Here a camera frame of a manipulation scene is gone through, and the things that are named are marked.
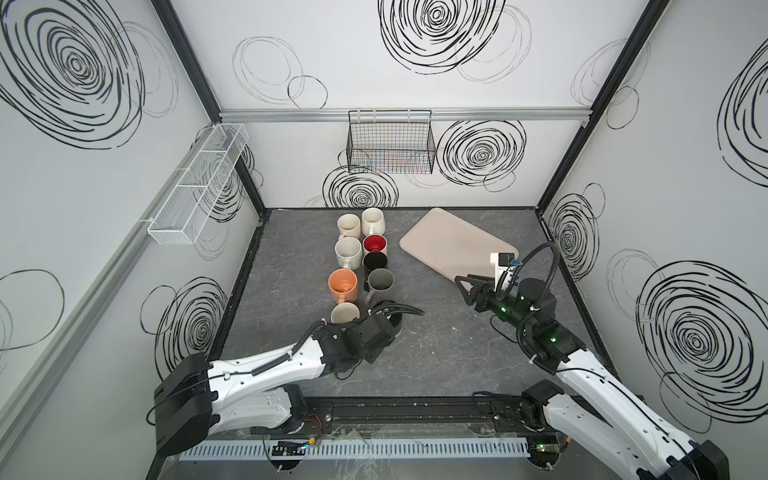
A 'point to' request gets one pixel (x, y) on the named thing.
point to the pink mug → (349, 225)
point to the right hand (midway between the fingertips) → (459, 279)
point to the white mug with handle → (373, 221)
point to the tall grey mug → (344, 312)
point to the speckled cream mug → (348, 252)
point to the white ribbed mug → (374, 243)
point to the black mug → (374, 260)
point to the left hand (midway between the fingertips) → (377, 332)
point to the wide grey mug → (379, 280)
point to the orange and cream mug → (343, 285)
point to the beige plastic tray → (453, 246)
